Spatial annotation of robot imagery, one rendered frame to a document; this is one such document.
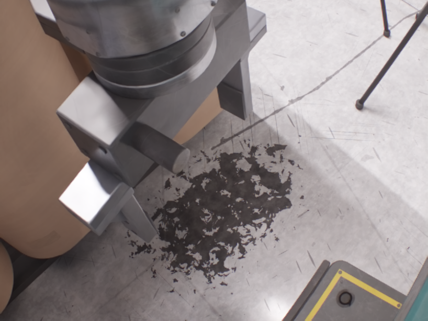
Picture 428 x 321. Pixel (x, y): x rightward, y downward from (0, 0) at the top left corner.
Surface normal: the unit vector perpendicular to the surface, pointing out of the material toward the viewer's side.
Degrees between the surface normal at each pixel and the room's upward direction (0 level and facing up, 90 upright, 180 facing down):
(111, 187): 0
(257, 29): 90
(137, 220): 90
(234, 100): 90
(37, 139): 90
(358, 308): 0
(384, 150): 0
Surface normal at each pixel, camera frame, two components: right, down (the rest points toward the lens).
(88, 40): -0.58, 0.74
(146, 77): 0.09, 0.86
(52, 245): 0.49, 0.73
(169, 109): 0.80, 0.47
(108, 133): -0.13, -0.49
